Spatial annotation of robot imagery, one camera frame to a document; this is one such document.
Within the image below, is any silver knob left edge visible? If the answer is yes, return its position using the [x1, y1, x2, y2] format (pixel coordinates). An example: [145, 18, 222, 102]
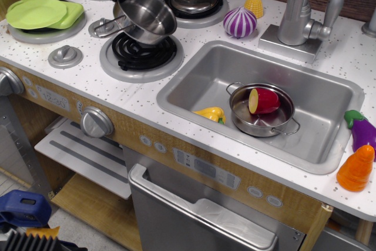
[0, 67, 25, 96]

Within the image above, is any purple striped toy onion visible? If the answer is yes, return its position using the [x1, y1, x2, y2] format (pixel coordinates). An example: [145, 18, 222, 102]
[223, 6, 257, 38]

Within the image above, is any yellow toy bell pepper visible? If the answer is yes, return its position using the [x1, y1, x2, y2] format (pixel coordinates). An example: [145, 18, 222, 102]
[193, 106, 226, 124]

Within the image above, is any grey stove knob middle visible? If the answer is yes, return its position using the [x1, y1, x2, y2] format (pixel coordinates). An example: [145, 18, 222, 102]
[88, 18, 118, 38]

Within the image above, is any steel pot lid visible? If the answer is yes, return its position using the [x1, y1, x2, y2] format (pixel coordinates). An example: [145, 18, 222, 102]
[169, 0, 220, 15]

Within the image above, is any grey sink basin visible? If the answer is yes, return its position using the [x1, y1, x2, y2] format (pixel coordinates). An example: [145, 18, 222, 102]
[157, 41, 364, 175]

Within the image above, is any large silver oven knob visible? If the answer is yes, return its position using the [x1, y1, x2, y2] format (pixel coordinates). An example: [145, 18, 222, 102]
[80, 106, 114, 138]

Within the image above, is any front right stove burner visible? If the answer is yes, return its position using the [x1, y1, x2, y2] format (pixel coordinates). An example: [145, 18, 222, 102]
[99, 33, 184, 83]

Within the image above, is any purple toy eggplant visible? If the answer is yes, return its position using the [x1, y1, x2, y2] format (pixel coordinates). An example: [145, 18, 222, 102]
[344, 110, 375, 152]

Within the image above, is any back right stove burner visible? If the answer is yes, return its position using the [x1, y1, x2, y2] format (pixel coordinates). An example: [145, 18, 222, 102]
[164, 0, 229, 29]

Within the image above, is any white oven shelf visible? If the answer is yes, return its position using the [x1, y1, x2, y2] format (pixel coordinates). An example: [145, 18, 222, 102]
[35, 118, 131, 199]

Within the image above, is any steel saucepan with wire handle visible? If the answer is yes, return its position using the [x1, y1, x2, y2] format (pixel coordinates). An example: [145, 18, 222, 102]
[111, 0, 177, 45]

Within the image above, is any front left stove burner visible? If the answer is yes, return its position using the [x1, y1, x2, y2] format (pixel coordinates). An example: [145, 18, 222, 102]
[7, 10, 86, 44]

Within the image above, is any yellow toy corn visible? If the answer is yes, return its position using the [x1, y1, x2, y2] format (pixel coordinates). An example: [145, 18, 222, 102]
[244, 0, 264, 19]

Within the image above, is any orange toy carrot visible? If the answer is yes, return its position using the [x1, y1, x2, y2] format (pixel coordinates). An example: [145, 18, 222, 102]
[336, 145, 375, 192]

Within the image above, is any green plastic tray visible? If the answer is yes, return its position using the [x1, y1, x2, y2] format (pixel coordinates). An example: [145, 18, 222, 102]
[7, 0, 84, 29]

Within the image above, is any silver toy faucet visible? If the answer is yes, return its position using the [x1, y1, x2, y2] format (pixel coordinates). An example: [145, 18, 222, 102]
[258, 0, 344, 63]

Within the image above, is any silver dishwasher door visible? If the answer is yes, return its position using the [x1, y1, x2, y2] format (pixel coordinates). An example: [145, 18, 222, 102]
[123, 148, 306, 250]

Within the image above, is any blue clamp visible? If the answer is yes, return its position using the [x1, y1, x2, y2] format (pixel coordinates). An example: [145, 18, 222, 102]
[1, 190, 52, 227]

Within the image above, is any round green plastic plate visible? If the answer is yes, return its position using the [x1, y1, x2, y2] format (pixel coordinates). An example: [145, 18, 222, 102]
[6, 0, 67, 29]

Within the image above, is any grey stove knob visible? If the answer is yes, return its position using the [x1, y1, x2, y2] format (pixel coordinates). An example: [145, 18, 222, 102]
[88, 18, 118, 38]
[48, 45, 83, 69]

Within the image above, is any steel pot with two handles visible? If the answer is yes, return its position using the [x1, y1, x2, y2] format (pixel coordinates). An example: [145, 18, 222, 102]
[226, 82, 301, 138]

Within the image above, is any black ribbed heat sink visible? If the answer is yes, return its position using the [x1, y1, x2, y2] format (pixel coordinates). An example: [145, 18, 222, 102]
[1, 229, 63, 251]

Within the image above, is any red toy pepper half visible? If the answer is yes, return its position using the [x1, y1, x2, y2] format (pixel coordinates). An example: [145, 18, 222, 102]
[249, 88, 281, 114]

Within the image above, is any grey stove knob front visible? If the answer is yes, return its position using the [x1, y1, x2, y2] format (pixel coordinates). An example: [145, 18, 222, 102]
[48, 45, 83, 69]

